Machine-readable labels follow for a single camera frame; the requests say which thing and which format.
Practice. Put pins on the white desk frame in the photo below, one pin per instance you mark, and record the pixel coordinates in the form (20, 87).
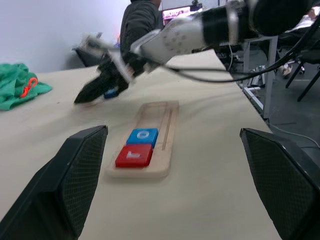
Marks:
(271, 75)

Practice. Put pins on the person in dark jacket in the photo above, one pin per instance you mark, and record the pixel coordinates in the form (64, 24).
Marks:
(140, 20)

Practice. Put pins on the black swivel chair with castors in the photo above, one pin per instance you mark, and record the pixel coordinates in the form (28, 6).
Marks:
(310, 77)

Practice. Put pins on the blue letter block o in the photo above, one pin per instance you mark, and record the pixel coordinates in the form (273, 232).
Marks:
(153, 136)

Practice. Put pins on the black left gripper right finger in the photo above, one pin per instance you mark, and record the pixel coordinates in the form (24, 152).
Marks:
(287, 195)

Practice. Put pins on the blue letter block t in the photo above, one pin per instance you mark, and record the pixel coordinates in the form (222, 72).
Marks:
(111, 93)

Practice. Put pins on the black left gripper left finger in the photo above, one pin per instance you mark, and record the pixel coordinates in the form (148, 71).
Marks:
(55, 190)

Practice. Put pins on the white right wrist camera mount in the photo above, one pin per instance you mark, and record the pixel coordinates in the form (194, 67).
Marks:
(95, 42)

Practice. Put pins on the green cloth bag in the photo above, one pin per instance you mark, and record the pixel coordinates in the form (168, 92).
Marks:
(12, 82)

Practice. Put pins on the wooden letter tray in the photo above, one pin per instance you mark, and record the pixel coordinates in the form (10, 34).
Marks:
(157, 117)

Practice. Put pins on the red letter block r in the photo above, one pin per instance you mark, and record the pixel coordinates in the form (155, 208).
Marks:
(135, 160)

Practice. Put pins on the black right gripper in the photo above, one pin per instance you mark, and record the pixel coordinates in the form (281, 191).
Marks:
(108, 68)

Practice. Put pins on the computer monitor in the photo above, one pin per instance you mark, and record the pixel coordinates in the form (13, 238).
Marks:
(175, 12)

